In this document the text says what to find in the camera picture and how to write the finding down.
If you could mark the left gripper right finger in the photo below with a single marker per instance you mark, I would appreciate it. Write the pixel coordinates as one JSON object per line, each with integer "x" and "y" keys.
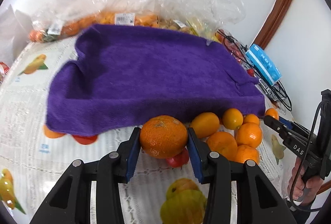
{"x": 257, "y": 199}

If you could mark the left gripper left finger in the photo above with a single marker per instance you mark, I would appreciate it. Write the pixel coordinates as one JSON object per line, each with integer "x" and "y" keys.
{"x": 69, "y": 200}

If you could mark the small orange kumquat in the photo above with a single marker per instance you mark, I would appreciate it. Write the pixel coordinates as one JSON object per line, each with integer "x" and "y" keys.
{"x": 272, "y": 112}

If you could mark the oval orange mandarin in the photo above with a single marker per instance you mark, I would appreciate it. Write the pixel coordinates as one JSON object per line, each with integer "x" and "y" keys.
{"x": 251, "y": 118}

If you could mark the small orange mandarin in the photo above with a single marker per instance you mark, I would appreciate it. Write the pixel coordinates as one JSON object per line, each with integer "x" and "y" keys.
{"x": 205, "y": 124}
{"x": 232, "y": 119}

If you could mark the small red apple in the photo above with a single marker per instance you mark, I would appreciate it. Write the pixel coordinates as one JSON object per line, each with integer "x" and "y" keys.
{"x": 179, "y": 160}

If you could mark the large textured orange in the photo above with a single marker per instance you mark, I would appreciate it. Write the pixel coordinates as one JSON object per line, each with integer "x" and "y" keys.
{"x": 163, "y": 137}

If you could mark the bag of red fruits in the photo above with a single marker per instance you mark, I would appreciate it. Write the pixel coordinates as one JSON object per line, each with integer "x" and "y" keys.
{"x": 231, "y": 44}

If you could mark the person's right hand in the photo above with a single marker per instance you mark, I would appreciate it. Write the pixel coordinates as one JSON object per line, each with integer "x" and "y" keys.
{"x": 313, "y": 185}

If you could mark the small red fruit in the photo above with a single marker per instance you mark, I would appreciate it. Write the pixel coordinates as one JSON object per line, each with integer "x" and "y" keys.
{"x": 250, "y": 71}

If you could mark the blue tissue pack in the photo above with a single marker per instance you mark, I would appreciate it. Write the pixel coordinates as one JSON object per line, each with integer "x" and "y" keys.
{"x": 264, "y": 64}

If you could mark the purple towel-lined tray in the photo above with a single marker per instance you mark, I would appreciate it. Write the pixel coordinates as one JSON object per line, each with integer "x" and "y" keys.
{"x": 125, "y": 75}

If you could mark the white plastic bag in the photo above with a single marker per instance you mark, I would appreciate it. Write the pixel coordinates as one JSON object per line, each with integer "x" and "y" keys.
{"x": 14, "y": 31}

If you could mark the clear bag of tangerines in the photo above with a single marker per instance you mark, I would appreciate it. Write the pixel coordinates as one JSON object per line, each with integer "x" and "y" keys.
{"x": 59, "y": 19}

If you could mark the brown wooden door frame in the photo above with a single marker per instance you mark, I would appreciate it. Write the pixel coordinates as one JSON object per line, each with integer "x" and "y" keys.
{"x": 272, "y": 23}

